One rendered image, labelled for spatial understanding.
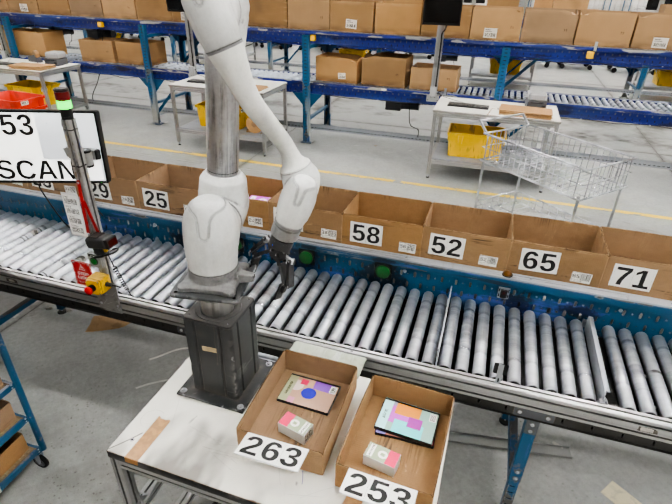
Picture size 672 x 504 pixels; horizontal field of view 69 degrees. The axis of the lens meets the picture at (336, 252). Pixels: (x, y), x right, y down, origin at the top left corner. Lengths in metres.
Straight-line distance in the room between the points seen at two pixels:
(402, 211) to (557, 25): 4.37
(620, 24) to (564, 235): 4.34
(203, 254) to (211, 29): 0.61
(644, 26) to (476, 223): 4.51
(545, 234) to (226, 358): 1.64
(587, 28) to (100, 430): 6.04
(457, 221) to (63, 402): 2.31
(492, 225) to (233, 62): 1.64
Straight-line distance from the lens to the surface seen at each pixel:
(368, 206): 2.63
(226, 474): 1.63
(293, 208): 1.43
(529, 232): 2.59
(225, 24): 1.33
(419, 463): 1.65
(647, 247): 2.69
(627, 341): 2.40
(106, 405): 3.03
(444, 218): 2.57
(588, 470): 2.85
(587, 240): 2.63
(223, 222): 1.46
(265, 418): 1.74
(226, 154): 1.58
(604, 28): 6.66
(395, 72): 6.51
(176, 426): 1.78
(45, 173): 2.42
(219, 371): 1.75
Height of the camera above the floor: 2.06
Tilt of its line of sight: 30 degrees down
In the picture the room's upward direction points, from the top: 1 degrees clockwise
